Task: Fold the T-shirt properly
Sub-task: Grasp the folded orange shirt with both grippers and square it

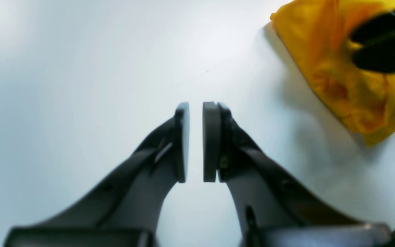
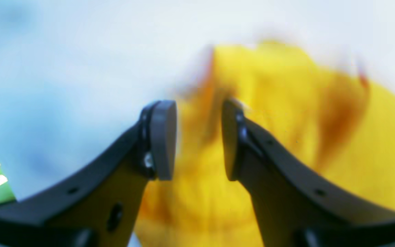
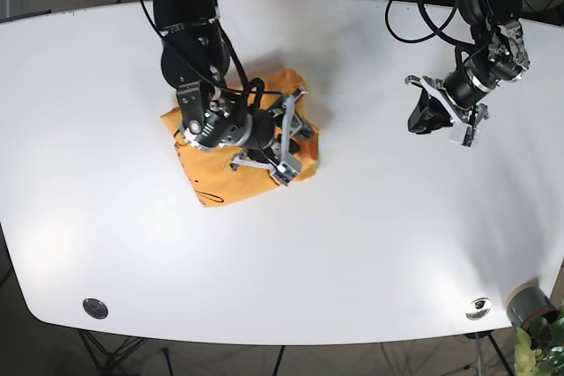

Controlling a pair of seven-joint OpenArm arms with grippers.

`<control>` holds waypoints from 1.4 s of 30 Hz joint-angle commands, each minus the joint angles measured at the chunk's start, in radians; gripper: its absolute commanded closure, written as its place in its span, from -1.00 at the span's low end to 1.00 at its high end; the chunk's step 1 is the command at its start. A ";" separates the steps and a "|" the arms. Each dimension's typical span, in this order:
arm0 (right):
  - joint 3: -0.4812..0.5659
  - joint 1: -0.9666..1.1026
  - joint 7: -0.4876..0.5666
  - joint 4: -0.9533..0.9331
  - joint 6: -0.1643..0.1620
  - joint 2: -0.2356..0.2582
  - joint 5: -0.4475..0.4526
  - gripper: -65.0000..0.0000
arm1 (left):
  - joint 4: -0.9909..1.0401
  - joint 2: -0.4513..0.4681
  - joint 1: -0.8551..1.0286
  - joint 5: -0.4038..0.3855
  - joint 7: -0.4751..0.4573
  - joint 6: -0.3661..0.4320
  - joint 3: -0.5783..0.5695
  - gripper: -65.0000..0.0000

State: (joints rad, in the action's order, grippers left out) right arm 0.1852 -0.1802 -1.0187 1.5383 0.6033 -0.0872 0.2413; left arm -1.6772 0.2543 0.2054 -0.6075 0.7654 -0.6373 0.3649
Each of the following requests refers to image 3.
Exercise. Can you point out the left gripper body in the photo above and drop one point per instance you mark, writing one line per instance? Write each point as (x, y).
(479, 70)

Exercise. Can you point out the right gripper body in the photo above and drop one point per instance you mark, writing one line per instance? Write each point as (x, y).
(248, 120)

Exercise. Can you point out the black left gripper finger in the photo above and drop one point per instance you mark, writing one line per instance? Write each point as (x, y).
(464, 130)
(434, 109)

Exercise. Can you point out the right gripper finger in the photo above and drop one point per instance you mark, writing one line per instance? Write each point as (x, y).
(260, 169)
(291, 125)

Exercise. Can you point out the orange T-shirt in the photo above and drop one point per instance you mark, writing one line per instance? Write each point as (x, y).
(209, 172)

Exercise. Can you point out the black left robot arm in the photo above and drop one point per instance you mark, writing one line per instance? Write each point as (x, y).
(489, 20)

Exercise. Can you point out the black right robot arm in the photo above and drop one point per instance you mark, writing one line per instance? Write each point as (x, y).
(197, 51)

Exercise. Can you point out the right silver table grommet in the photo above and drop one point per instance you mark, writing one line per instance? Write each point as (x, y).
(478, 308)

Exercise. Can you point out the silver table grommet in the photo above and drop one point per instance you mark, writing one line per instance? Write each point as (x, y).
(478, 308)
(95, 308)

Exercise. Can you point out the grey plant pot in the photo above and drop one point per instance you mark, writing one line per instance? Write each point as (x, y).
(526, 302)

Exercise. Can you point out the green potted plant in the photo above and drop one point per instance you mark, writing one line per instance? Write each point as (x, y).
(539, 348)

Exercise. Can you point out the left silver table grommet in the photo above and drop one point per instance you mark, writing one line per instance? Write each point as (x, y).
(95, 308)

